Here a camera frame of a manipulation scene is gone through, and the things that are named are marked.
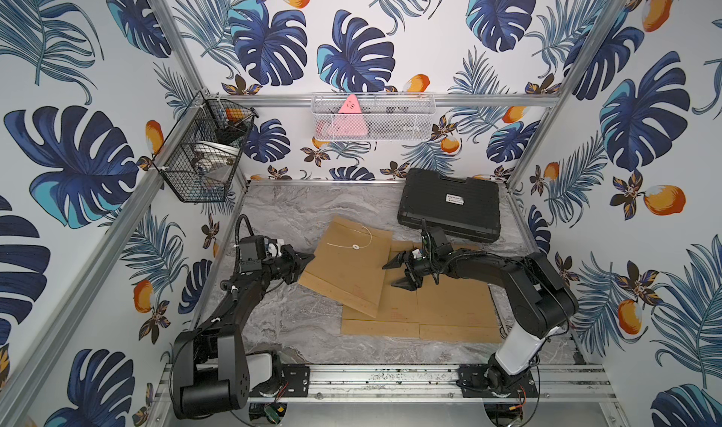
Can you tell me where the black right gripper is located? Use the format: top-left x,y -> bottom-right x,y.
380,249 -> 436,290

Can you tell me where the brown kraft file bag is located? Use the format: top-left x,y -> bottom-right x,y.
299,216 -> 393,318
416,275 -> 502,344
341,241 -> 420,339

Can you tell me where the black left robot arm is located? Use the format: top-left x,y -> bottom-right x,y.
169,214 -> 314,419

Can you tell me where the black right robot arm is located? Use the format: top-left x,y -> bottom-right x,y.
383,224 -> 579,387

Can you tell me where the black plastic tool case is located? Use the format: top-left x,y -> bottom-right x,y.
397,169 -> 501,243

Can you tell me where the pink triangle item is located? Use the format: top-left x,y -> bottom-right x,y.
325,94 -> 370,139

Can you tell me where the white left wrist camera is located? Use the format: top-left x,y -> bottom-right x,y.
263,237 -> 284,259

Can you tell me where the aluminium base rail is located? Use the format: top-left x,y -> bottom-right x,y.
151,362 -> 616,404

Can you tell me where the black wire basket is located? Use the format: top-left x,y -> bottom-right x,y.
152,91 -> 259,203

